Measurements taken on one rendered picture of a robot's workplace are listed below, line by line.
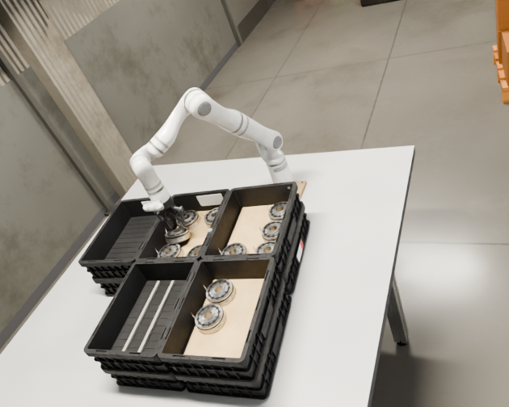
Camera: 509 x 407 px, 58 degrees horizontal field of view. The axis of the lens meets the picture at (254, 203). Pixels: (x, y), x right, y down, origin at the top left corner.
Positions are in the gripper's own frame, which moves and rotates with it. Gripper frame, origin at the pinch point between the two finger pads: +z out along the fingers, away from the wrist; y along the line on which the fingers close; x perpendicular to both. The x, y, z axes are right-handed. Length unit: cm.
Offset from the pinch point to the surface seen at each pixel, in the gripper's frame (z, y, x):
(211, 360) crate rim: 0, -41, 58
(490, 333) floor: 93, -114, -19
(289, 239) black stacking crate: 7.9, -48.4, 2.5
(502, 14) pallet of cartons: 43, -133, -247
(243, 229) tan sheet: 9.7, -25.5, -5.4
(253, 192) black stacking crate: 2.2, -28.0, -19.7
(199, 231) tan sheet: 9.6, -4.0, -5.2
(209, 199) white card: 3.5, -6.4, -18.5
